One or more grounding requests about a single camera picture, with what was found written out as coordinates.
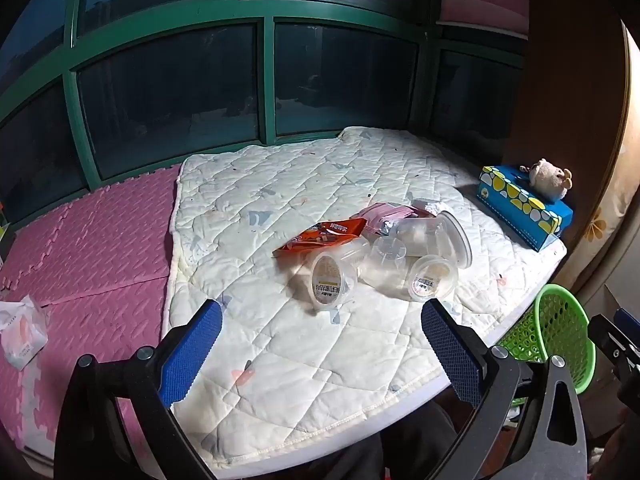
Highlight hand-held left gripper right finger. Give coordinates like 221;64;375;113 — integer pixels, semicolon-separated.
421;299;588;480

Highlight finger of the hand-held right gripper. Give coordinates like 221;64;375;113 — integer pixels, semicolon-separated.
587;313;640;362
614;308;640;341

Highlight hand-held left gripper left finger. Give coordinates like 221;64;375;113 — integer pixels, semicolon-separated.
54;299;223;480

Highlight green plastic basket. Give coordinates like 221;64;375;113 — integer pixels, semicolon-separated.
497;284;596;396

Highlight clear cup with white label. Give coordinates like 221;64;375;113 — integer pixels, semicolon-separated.
407;255;459;302

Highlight plain clear plastic cup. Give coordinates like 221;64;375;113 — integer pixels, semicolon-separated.
361;236;410;291

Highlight large clear plastic cup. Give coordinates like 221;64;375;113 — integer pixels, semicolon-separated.
389;211;473;268

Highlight clear cup with yellow label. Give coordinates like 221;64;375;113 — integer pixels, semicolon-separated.
309;242;371;308

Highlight white wrapper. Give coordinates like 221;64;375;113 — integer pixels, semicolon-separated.
410;199;451;218

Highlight pink snack packet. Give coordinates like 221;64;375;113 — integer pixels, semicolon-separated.
350;202;416;236

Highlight red snack wrapper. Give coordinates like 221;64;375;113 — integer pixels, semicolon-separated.
272;219;368;259

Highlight cream floral board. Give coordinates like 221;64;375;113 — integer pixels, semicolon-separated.
562;20;640;306

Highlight person's dark trousers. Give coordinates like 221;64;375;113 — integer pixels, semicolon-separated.
320;400;471;480

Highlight pink foam floor mat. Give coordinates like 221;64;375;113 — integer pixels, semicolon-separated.
0;165;182;466

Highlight blue spotted tissue box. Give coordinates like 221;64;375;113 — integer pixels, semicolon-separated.
477;164;575;253

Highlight small beige plush toy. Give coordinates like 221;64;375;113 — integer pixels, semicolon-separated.
518;158;573;200

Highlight white tissue pack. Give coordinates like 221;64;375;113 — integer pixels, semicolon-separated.
0;295;49;372

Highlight white quilted mat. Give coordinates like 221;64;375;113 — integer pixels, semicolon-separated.
161;126;568;466

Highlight brown wooden cabinet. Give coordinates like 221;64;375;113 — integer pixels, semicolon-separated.
502;0;632;261

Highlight green window frame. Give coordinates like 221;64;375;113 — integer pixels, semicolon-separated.
0;0;526;226

